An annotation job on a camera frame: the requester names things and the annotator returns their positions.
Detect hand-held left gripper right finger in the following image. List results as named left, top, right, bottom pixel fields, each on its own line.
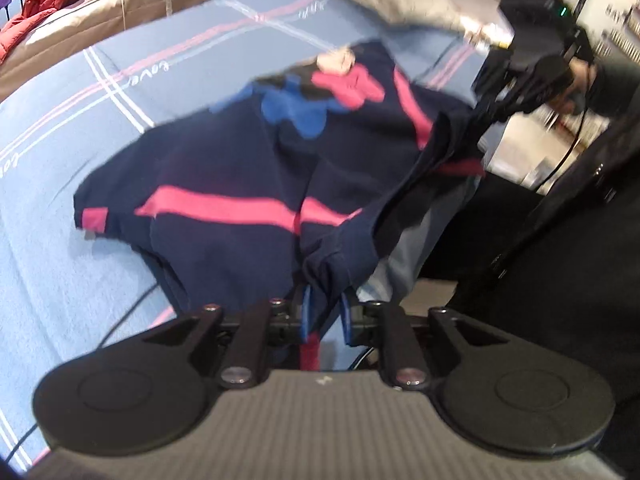
left=341, top=295, right=503, bottom=390

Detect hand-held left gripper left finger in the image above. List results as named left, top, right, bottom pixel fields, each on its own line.
left=144, top=297, right=315, bottom=392

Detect blue checked bed sheet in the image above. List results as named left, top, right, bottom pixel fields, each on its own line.
left=0, top=0, right=493, bottom=475

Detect beige spotted cloth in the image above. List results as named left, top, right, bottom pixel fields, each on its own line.
left=322, top=0, right=470, bottom=37

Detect wall shelves of small goods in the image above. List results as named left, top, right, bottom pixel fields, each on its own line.
left=462, top=0, right=640, bottom=68

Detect navy cartoon print shirt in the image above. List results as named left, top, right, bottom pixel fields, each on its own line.
left=72, top=40, right=490, bottom=343

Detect person's right forearm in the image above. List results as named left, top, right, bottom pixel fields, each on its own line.
left=582, top=59, right=640, bottom=128

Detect black cable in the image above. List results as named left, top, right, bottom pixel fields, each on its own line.
left=529, top=102, right=588, bottom=196
left=0, top=282, right=162, bottom=463

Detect tan sofa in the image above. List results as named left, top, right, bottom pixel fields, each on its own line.
left=0, top=0, right=217, bottom=107

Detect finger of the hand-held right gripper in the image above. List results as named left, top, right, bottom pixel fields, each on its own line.
left=472, top=55, right=518, bottom=128

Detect red jacket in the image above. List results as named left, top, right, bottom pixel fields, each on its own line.
left=0, top=0, right=87, bottom=65

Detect person's right hand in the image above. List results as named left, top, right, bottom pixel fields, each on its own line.
left=547, top=57, right=601, bottom=117

